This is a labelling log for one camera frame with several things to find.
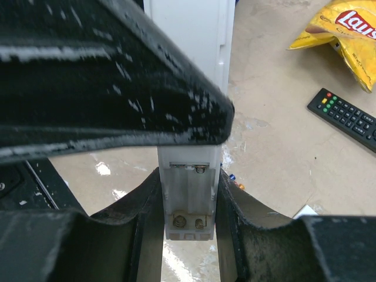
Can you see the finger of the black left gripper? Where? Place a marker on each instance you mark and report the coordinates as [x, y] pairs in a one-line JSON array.
[[81, 76]]

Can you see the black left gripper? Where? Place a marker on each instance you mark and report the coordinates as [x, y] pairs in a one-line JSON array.
[[35, 187]]

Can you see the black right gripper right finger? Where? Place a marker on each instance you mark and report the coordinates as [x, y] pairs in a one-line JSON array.
[[256, 243]]

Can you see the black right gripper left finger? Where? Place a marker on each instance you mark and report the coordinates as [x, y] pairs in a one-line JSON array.
[[123, 242]]

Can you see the white remote control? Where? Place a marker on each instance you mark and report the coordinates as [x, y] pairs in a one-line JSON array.
[[189, 176]]

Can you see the white remote battery cover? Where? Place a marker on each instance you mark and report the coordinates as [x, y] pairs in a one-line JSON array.
[[305, 211]]

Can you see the black TV remote control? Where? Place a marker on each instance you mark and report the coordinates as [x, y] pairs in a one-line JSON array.
[[346, 117]]

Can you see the yellow Lays chips bag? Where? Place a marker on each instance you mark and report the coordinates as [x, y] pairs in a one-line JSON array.
[[349, 27]]

